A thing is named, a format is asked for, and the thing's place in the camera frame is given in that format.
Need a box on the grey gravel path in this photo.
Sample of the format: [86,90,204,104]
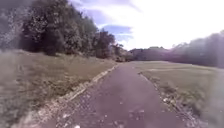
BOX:
[41,61,201,128]

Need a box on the pale stone path edging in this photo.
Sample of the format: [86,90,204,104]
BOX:
[19,63,121,128]

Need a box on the row of trees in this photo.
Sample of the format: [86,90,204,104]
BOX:
[0,0,128,63]

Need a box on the grass verge with dry patches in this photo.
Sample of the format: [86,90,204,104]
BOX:
[0,49,118,128]

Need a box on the distant wooded hillside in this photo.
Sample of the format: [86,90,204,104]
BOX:
[126,30,224,69]

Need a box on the green grass field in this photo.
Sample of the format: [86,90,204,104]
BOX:
[130,60,224,128]

